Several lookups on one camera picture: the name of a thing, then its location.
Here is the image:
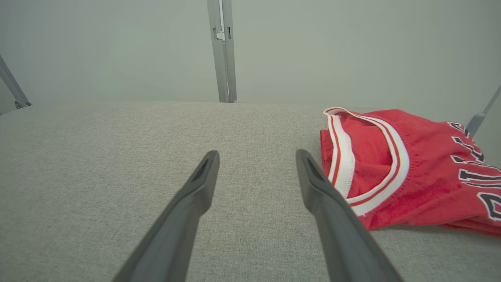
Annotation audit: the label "red white jersey shirt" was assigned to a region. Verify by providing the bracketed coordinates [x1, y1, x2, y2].
[320, 107, 501, 231]

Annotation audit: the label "grey partition foot leg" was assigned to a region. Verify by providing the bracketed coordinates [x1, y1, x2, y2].
[465, 85, 501, 137]
[0, 55, 32, 116]

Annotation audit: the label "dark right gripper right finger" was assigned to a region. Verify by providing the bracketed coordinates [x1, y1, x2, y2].
[296, 149, 404, 282]

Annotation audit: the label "grey metal partition post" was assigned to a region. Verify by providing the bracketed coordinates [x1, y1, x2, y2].
[207, 0, 238, 103]

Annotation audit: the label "red shorts white stripes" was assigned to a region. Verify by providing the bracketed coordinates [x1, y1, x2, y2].
[442, 220, 501, 238]

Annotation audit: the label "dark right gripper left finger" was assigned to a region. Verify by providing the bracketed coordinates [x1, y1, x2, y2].
[112, 150, 220, 282]

